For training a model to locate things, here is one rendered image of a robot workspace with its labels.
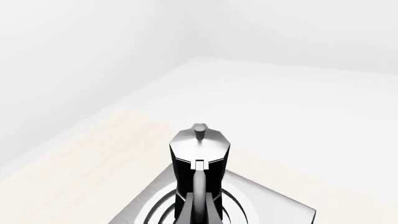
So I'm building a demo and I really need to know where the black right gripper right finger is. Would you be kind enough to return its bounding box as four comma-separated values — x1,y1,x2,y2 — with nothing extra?
205,194,223,224

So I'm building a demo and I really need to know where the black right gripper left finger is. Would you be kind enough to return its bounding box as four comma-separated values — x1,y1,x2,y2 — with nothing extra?
175,192,195,224

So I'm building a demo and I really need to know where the silver and black moka pot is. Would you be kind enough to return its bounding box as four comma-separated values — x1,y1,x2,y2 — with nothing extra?
169,123,233,224

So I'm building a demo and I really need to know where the flat black stove plate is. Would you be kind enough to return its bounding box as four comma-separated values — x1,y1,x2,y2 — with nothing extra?
107,162,317,224

